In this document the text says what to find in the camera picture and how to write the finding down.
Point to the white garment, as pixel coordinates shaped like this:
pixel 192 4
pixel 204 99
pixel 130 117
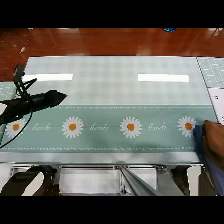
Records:
pixel 219 103

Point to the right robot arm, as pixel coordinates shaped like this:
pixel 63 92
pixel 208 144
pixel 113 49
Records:
pixel 180 180

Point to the silver frame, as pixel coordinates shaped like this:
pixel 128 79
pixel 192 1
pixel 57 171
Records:
pixel 100 181

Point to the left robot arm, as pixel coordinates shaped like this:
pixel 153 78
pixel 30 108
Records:
pixel 13 111

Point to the blue garment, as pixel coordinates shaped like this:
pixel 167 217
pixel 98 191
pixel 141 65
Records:
pixel 213 176

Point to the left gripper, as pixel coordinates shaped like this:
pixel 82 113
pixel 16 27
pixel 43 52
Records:
pixel 43 99

